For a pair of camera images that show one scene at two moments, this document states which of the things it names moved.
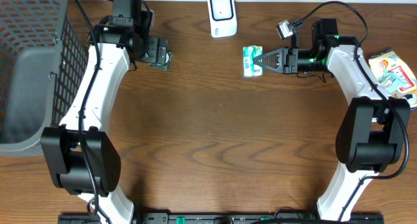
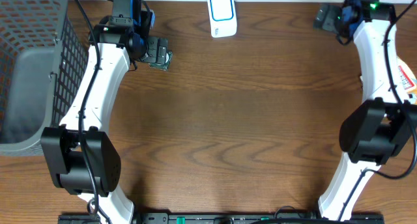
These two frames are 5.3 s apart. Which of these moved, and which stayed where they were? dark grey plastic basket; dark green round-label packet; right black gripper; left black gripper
Moved: right black gripper
Stayed: dark grey plastic basket; left black gripper; dark green round-label packet
